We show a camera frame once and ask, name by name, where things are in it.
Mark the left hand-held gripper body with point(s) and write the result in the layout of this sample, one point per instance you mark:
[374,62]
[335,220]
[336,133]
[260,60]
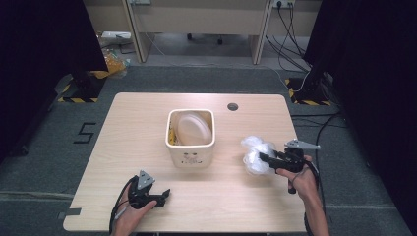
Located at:
[141,193]

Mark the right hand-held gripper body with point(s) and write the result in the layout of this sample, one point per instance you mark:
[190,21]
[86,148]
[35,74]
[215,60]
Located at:
[293,157]

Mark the clear plastic bag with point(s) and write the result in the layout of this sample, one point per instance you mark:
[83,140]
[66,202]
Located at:
[254,150]

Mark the cream square trash bin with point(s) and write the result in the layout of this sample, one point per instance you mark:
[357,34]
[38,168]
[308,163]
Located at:
[190,155]

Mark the white paper plate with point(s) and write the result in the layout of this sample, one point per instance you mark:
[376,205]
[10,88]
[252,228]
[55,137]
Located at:
[194,129]

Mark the person's left hand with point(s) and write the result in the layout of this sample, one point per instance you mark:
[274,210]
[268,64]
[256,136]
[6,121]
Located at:
[132,214]

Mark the person's right hand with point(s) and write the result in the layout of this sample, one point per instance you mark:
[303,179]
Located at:
[303,183]

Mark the yellow wrapper scraps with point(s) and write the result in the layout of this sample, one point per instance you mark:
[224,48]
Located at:
[172,134]

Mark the black striped stand base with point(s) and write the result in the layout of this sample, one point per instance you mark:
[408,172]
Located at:
[309,93]
[82,90]

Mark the black curtain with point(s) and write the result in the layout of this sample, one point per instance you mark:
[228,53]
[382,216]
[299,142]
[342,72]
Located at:
[377,82]
[39,65]

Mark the black chair castor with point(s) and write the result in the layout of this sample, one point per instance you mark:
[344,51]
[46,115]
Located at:
[189,36]
[220,41]

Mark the yellow plastic bag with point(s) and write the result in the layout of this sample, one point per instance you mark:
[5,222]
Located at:
[113,65]

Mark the white power strip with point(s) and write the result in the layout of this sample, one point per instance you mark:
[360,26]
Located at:
[115,34]

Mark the white wall socket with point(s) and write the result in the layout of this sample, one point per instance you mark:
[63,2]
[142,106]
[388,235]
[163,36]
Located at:
[283,3]

